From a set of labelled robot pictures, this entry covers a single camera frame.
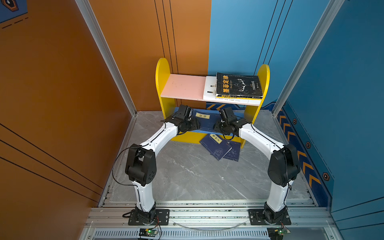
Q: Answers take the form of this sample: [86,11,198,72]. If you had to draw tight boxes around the navy book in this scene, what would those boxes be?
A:
[200,134,233,161]
[192,112,222,133]

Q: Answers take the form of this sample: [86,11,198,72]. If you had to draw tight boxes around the black book yellow title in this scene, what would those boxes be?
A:
[216,73,263,98]

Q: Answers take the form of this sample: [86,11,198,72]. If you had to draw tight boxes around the white book brown pattern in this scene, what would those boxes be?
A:
[203,76,262,106]

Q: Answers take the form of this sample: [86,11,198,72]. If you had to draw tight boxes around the yellow cartoon cover book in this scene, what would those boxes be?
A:
[215,96,262,100]

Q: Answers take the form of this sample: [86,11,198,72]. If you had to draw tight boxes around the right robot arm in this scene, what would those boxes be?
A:
[214,108,301,225]

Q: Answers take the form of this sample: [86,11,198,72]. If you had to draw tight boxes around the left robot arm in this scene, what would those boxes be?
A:
[125,105,200,218]

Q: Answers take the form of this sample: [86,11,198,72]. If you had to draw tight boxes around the yellow pink blue bookshelf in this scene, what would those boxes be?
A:
[156,58,271,145]

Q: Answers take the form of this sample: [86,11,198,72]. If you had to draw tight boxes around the navy book rearmost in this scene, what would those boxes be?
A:
[224,141,241,162]

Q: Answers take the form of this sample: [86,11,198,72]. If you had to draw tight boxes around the right circuit board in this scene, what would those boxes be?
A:
[267,228,291,240]

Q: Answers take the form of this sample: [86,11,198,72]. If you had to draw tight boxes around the left green circuit board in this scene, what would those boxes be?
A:
[139,229,159,240]

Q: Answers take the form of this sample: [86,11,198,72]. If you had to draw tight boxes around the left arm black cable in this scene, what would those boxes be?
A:
[111,143,142,187]

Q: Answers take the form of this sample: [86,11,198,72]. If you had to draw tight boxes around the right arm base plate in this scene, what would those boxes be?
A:
[248,208,292,226]

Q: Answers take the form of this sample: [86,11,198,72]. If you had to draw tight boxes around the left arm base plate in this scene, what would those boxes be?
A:
[128,209,170,226]

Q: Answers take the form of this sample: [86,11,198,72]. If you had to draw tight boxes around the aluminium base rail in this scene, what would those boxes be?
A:
[82,199,343,240]

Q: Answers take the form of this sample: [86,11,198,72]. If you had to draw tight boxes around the aluminium frame post right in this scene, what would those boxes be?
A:
[272,0,345,117]

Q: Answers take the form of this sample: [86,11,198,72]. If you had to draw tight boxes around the aluminium frame post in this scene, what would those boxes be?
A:
[74,0,138,117]
[272,0,345,117]

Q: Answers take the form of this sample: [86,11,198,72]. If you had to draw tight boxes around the aluminium frame post left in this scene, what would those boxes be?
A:
[74,0,138,117]

